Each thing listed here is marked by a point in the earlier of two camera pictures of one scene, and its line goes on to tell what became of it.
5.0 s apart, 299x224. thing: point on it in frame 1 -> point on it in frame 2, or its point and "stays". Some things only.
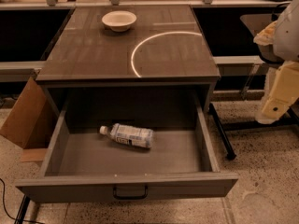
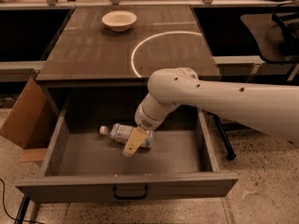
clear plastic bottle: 129,134 stays
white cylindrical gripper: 289,36 -> 143,120
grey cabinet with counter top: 129,60 stays
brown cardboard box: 30,122 stays
